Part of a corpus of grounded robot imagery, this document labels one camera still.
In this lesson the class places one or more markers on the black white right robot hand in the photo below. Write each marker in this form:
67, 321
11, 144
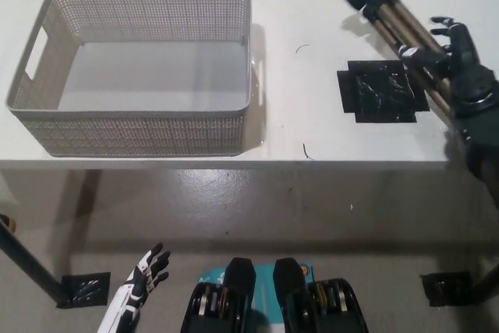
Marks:
464, 56

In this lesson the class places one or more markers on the black ribbed robot body block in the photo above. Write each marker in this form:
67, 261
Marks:
288, 272
238, 272

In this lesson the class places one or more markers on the black metal table leg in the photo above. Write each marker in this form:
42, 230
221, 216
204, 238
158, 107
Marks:
27, 257

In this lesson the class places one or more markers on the black tape square marker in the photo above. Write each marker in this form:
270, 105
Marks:
374, 91

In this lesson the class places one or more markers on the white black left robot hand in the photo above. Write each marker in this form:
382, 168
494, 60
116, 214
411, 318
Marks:
136, 290

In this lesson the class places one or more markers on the grey perforated plastic basket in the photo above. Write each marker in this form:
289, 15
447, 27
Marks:
136, 134

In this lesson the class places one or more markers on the bronze and black camera tripod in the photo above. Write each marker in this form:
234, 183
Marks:
393, 17

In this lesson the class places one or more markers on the black floor tape patch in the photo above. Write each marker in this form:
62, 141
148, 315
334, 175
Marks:
85, 288
444, 290

